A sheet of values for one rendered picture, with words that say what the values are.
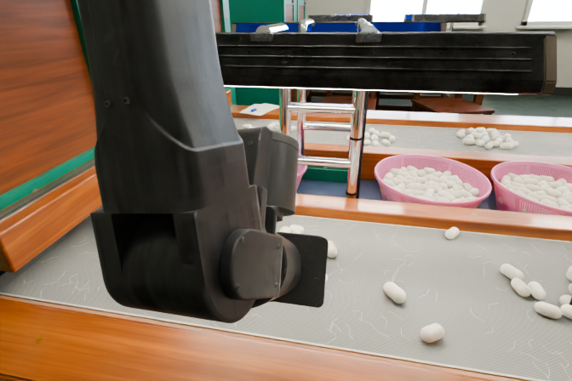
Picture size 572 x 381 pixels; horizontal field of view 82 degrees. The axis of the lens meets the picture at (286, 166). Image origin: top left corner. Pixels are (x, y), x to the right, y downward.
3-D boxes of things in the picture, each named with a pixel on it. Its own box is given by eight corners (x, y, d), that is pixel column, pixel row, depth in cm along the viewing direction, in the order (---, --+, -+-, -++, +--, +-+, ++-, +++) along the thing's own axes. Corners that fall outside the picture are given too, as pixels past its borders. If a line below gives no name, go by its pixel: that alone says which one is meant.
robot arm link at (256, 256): (97, 286, 18) (227, 303, 15) (137, 100, 22) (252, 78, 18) (220, 282, 29) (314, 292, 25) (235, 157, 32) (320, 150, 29)
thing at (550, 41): (554, 96, 41) (575, 33, 38) (109, 83, 52) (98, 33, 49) (524, 83, 48) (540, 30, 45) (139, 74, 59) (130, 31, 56)
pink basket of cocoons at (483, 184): (508, 231, 76) (520, 196, 72) (401, 246, 72) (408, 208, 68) (439, 179, 100) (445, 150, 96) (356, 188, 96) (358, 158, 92)
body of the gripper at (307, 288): (235, 229, 36) (210, 219, 29) (328, 239, 34) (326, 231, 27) (225, 292, 34) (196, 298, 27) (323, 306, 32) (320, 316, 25)
